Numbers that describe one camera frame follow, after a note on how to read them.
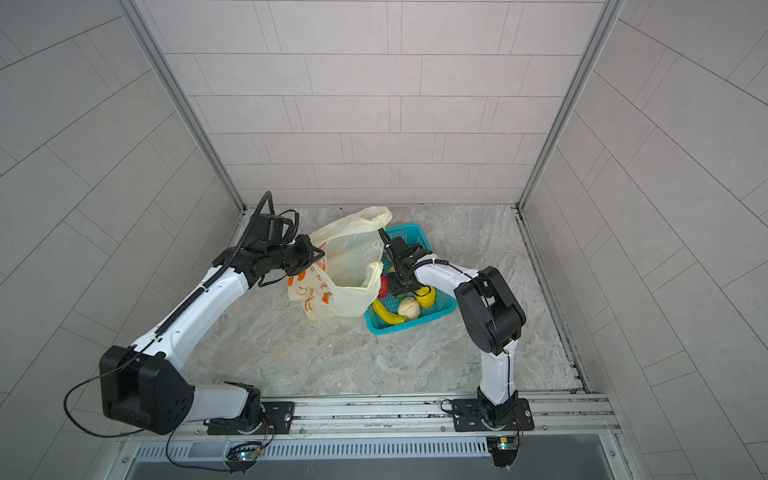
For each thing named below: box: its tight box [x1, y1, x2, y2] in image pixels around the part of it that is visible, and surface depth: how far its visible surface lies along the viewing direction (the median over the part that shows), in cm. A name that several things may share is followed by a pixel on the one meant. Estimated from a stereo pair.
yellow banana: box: [372, 298, 406, 324], surface depth 86 cm
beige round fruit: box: [398, 296, 420, 320], surface depth 85 cm
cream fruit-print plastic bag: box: [287, 206, 392, 320], surface depth 79 cm
